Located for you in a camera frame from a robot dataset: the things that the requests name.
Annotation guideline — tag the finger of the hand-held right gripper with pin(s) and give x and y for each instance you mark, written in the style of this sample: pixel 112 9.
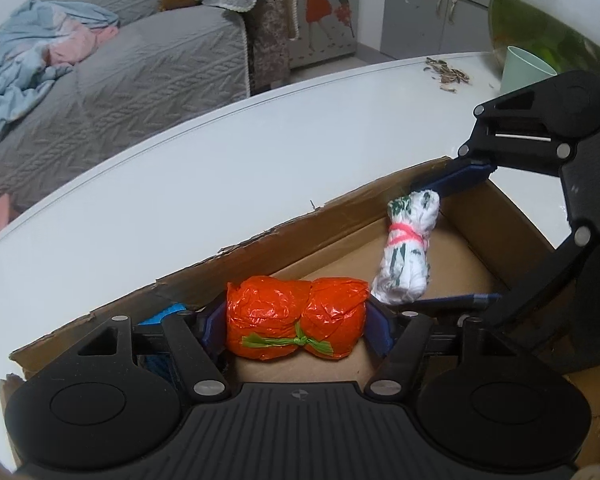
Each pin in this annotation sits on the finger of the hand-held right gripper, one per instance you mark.
pixel 475 301
pixel 460 180

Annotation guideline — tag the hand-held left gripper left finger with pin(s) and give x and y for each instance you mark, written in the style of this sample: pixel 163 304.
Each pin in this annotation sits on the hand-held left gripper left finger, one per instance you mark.
pixel 211 332

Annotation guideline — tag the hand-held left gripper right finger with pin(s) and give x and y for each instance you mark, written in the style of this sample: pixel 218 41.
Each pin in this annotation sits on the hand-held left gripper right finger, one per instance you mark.
pixel 380 332

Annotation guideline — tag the orange bag bundle green tie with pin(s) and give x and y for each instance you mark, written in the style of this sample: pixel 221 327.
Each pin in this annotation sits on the orange bag bundle green tie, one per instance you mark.
pixel 280 310

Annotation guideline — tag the white green printed bag bundle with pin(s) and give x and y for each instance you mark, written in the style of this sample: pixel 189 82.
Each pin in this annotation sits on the white green printed bag bundle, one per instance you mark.
pixel 405 260

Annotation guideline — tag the cardboard box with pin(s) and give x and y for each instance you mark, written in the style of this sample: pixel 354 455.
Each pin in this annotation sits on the cardboard box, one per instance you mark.
pixel 330 230

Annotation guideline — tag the pile of seed shells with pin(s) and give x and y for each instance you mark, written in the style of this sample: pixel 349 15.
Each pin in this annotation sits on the pile of seed shells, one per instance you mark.
pixel 445 72

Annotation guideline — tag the green cup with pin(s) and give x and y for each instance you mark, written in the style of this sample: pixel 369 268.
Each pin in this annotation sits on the green cup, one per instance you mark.
pixel 522 70

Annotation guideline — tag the grey cabinet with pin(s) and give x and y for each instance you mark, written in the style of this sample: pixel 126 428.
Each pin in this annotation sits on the grey cabinet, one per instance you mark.
pixel 420 10

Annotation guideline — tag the glass fishbowl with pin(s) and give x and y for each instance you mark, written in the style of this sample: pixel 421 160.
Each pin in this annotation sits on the glass fishbowl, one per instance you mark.
pixel 540 10

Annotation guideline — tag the white cabinet with floral decal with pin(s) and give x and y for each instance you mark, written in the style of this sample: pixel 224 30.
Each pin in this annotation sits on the white cabinet with floral decal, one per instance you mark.
pixel 325 10

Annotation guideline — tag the grey sofa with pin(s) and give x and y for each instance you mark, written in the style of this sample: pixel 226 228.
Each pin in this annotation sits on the grey sofa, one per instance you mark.
pixel 155 85

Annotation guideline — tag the light blue blanket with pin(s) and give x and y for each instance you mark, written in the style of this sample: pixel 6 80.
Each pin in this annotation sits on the light blue blanket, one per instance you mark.
pixel 15 60

